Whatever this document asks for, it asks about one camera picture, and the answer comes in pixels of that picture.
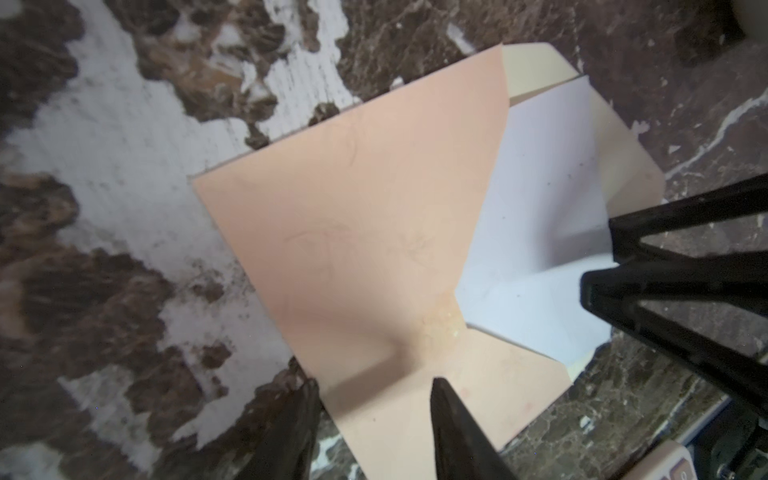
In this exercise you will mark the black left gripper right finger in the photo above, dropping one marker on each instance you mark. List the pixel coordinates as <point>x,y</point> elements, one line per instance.
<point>461,449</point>

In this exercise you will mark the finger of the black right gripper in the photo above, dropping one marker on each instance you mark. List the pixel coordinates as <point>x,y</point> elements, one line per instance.
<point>708,314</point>
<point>734,201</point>

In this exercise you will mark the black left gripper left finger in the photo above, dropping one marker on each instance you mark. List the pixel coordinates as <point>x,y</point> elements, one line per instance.
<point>286,451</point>

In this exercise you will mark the white letter paper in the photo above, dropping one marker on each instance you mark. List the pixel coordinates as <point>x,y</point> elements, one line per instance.
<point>542,225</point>

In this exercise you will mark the peach pink envelope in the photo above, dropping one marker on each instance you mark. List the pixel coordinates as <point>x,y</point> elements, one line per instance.
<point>355,233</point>

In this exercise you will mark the pink white calculator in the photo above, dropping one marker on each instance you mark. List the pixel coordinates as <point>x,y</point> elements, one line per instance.
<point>668,461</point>

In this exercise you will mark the small white alarm clock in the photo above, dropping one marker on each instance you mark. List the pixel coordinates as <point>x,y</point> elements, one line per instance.
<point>750,14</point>

